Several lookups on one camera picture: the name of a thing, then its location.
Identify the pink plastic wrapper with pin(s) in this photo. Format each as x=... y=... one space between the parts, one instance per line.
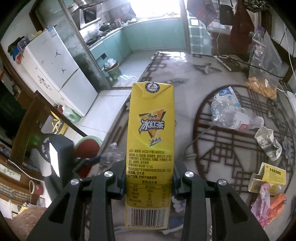
x=261 y=206

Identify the black hanging bag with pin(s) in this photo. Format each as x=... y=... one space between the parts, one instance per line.
x=226 y=15

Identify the clear plastic bag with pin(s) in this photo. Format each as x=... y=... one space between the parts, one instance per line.
x=128 y=77

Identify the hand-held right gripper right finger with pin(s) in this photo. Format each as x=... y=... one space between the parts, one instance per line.
x=178 y=183

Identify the teal kitchen cabinet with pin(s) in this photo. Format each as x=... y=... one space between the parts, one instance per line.
x=148 y=34

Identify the yellow cardboard box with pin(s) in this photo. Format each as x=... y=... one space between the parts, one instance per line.
x=272 y=177

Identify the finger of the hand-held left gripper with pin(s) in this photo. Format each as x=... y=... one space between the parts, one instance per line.
x=89 y=161

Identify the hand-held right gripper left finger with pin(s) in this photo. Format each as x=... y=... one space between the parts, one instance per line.
x=115 y=183

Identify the green trash bin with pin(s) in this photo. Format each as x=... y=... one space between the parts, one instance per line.
x=112 y=70

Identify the plastic bottle with purple cap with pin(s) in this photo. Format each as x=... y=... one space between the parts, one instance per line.
x=256 y=46

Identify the white refrigerator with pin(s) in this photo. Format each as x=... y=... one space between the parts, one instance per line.
x=50 y=69

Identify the crumpled paper cup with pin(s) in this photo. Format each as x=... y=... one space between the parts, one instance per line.
x=268 y=143

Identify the black wok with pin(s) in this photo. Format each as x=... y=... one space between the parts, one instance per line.
x=104 y=27

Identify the range hood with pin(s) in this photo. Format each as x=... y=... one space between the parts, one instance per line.
x=89 y=16

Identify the green detergent bottle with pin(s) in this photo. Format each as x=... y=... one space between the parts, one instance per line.
x=70 y=114

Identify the red basin with green rim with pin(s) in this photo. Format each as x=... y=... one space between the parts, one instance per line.
x=89 y=148

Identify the red hanging cloth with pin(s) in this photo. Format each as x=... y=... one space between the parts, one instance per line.
x=241 y=27

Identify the crushed clear plastic bottle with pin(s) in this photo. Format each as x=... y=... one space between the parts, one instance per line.
x=111 y=155

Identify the blue white plastic packet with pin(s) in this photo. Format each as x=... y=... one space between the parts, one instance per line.
x=225 y=95

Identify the clear bottle with red label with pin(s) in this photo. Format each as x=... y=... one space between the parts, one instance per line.
x=233 y=117

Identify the clear bag of orange snacks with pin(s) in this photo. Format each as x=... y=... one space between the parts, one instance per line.
x=266 y=76

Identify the yellow tea carton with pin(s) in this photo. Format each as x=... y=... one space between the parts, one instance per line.
x=150 y=139

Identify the plaid hanging cloth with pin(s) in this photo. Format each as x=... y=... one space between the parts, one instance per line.
x=203 y=11

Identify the orange snack wrapper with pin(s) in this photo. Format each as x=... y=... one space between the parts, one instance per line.
x=276 y=206

